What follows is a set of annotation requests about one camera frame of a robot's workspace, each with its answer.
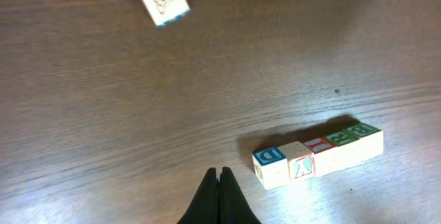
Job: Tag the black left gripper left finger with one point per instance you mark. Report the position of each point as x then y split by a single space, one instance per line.
204 206

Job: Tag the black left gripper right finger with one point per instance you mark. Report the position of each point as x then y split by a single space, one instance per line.
233 206

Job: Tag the wooden block red bottom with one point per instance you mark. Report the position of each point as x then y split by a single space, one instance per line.
271 167

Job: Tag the wooden block red letter Y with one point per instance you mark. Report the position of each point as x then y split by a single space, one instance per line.
300 160

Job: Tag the wooden block red side engraved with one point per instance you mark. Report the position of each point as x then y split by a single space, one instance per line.
323 150

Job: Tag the wooden block green letter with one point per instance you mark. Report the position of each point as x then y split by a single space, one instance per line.
344 154

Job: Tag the wooden block yellow side engraved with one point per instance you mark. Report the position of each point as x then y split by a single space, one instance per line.
368 143

